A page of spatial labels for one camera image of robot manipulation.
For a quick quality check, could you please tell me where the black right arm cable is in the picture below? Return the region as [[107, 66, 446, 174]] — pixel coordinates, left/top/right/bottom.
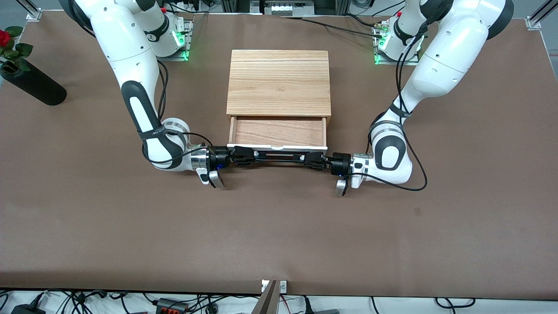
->
[[142, 58, 215, 165]]

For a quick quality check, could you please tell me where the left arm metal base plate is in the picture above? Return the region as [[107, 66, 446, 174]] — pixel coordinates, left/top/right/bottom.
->
[[372, 21, 421, 66]]

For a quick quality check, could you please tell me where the black cylindrical vase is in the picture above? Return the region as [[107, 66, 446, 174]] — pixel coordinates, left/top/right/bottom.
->
[[0, 60, 67, 106]]

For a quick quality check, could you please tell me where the black cable across table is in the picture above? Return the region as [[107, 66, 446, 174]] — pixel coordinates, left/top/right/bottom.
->
[[279, 16, 385, 39]]

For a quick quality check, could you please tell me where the aluminium profile post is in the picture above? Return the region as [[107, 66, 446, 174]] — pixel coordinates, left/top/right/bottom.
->
[[526, 0, 558, 31], [17, 0, 43, 22]]

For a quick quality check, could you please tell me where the red rose with leaves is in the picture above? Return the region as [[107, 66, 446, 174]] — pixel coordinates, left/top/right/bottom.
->
[[0, 26, 34, 73]]

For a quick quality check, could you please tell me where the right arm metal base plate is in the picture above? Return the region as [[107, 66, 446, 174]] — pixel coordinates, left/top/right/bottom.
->
[[163, 12, 194, 62]]

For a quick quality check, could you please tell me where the small metal bracket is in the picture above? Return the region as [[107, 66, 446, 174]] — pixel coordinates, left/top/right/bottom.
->
[[261, 280, 288, 294]]

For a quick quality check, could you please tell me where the black metal drawer handle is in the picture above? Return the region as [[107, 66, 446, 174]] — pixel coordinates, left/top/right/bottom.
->
[[254, 150, 306, 166]]

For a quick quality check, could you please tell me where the white-fronted wooden drawer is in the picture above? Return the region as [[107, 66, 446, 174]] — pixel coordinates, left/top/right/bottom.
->
[[227, 115, 329, 153]]

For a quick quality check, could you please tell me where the black power adapter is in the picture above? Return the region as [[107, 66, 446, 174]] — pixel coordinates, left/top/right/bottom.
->
[[10, 291, 47, 314]]

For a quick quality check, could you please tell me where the white terminal block device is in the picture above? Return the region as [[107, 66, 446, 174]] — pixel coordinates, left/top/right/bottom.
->
[[264, 0, 309, 16]]

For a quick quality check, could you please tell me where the black looped floor cable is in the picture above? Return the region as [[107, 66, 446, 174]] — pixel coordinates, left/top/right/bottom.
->
[[435, 297, 476, 311]]

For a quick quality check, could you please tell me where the black box with red connectors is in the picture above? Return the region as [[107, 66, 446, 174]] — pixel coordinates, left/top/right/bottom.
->
[[156, 297, 189, 314]]

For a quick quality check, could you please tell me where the light wooden drawer cabinet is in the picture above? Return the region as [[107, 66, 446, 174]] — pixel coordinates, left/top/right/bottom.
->
[[226, 49, 332, 130]]

